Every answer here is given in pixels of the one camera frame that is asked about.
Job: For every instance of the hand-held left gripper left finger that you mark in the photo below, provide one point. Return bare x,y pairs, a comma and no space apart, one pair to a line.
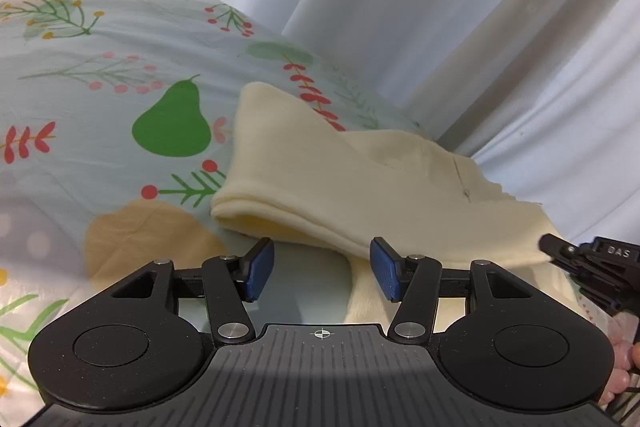
261,269

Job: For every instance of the white curtain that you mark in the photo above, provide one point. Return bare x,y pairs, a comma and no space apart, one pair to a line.
450,7

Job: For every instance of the fruit and leaf printed bedsheet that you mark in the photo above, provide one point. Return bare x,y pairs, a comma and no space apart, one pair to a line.
125,117

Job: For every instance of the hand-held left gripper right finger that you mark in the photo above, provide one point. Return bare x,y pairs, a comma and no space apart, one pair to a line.
384,271

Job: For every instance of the person's right hand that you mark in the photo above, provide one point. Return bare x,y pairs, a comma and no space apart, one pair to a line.
625,364

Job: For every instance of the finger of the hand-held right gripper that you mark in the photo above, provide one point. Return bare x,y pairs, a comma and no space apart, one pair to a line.
556,249

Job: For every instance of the cream knit garment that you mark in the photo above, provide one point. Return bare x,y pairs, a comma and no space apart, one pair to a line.
400,187

